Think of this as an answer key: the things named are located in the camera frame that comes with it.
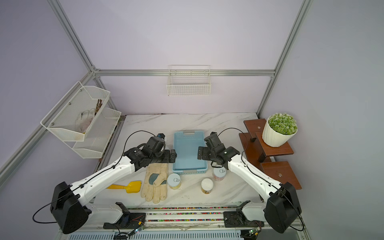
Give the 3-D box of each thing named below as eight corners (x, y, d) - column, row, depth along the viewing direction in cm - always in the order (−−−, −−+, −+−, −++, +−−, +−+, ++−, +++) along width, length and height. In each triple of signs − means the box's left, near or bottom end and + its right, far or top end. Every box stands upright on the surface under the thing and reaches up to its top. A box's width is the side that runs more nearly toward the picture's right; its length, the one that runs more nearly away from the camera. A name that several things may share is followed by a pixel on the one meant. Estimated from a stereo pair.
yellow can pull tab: (167, 189, 85) (166, 186, 81) (169, 176, 90) (167, 173, 86) (180, 189, 85) (179, 186, 81) (181, 176, 90) (180, 173, 86)
